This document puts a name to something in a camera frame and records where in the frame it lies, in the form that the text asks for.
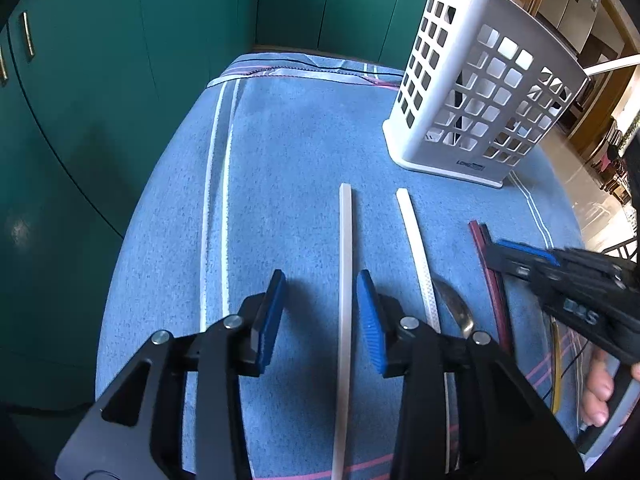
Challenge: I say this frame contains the white chopstick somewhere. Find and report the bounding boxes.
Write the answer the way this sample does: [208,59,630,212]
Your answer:
[584,54,640,77]
[396,188,451,472]
[331,183,354,479]

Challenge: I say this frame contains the plain steel spoon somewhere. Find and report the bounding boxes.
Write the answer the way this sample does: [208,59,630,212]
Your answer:
[433,278,475,338]

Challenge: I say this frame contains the gold handled steel spoon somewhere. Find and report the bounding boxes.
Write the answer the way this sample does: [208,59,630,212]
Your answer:
[550,318,562,414]

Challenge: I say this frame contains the dark red chopstick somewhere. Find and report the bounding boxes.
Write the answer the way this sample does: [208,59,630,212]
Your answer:
[469,220,515,356]

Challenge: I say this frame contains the right hand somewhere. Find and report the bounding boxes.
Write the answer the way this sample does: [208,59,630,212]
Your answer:
[580,348,615,427]

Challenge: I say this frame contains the blue striped cloth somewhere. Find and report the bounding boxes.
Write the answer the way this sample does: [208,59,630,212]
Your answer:
[96,54,582,479]

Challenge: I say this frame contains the white perforated utensil basket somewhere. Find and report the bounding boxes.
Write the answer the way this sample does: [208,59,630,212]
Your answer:
[383,0,588,188]

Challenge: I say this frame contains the teal lower cabinets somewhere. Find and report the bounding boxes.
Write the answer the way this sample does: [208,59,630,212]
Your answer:
[0,0,434,411]

